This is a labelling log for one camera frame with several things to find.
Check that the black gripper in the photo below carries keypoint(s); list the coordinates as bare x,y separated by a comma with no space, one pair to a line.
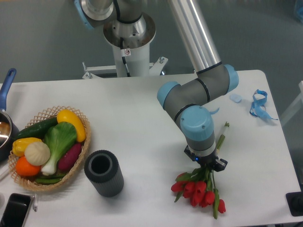
210,159

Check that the red tulip bouquet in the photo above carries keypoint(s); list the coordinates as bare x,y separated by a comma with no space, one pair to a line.
199,187

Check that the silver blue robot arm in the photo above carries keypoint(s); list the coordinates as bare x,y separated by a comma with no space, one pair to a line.
130,31

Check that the light blue ribbon strip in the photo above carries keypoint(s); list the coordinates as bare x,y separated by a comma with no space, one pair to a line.
214,111

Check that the blue ribbon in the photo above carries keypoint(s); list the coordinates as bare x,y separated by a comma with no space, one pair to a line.
257,108

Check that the small blue cap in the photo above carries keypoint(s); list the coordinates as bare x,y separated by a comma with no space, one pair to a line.
235,98

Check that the black device at edge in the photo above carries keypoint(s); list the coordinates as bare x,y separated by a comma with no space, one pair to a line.
295,203

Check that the dark grey ribbed vase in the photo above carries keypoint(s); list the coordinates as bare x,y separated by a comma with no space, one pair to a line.
103,171

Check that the purple sweet potato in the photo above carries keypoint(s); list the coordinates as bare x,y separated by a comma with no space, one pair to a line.
68,160

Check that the green bok choy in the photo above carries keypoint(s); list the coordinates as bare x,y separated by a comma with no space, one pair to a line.
59,140

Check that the green pea pods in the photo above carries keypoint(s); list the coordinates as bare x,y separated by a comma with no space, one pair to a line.
48,180

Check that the woven wicker basket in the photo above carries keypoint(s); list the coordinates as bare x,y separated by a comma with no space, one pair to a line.
49,113

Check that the white garlic bulb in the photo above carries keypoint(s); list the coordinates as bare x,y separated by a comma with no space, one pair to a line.
37,153

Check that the green cucumber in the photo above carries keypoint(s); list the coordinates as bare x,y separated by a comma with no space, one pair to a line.
37,130

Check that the small metal clip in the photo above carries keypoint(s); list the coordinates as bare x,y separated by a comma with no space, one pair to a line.
35,202

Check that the orange fruit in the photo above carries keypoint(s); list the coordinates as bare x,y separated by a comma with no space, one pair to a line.
24,168

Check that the yellow bell pepper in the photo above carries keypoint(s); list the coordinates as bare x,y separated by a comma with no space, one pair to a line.
19,146

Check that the black smartphone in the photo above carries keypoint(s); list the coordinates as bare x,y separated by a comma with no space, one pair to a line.
16,210

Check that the white frame at right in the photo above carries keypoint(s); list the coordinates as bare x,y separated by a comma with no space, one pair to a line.
293,108

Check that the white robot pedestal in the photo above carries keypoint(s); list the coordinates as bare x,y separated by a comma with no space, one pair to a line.
128,63

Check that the blue handled saucepan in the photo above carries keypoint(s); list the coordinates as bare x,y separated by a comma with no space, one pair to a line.
8,130

